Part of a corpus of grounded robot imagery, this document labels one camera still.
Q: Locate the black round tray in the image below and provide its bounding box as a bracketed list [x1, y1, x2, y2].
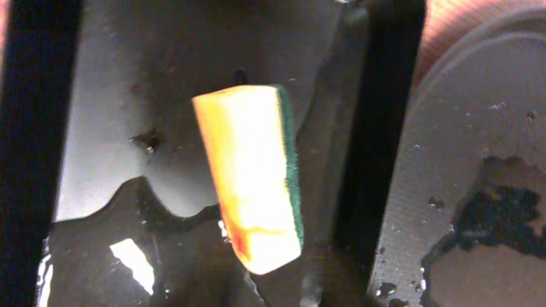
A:
[369, 1, 545, 307]

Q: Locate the black rectangular tray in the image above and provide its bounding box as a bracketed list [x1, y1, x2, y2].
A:
[1, 0, 426, 306]

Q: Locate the green yellow sponge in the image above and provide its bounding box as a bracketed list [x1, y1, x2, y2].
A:
[192, 84, 305, 275]

